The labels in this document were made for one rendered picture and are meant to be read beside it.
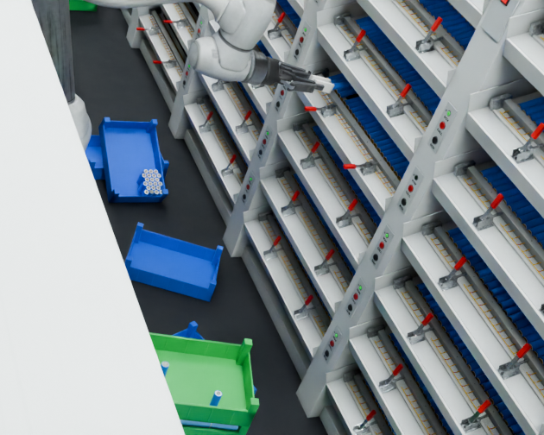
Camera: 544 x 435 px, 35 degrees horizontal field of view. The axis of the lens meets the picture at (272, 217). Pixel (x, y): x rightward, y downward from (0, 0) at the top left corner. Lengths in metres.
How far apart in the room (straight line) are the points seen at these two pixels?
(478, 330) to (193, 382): 0.67
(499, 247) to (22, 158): 1.66
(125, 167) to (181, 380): 1.31
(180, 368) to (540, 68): 1.05
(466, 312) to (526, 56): 0.59
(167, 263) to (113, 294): 2.64
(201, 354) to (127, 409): 1.86
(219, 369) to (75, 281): 1.82
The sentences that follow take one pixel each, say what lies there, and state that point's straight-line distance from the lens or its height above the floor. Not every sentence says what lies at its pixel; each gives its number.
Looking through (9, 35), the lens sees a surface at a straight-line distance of 0.44.
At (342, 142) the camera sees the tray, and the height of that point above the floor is 0.74.
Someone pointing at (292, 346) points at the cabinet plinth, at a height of 0.04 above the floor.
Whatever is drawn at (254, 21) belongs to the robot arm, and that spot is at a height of 1.03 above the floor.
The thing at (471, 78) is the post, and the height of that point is 1.17.
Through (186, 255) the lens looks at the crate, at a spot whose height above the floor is 0.00.
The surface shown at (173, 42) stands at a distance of 3.83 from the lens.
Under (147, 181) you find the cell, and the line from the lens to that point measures 3.14.
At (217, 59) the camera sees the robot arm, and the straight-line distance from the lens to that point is 2.27.
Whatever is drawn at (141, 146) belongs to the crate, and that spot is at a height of 0.11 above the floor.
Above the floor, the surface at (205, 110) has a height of 0.19.
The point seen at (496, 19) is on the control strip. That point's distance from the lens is 1.96.
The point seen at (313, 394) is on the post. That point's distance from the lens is 2.62.
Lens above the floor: 1.94
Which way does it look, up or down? 36 degrees down
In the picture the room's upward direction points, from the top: 22 degrees clockwise
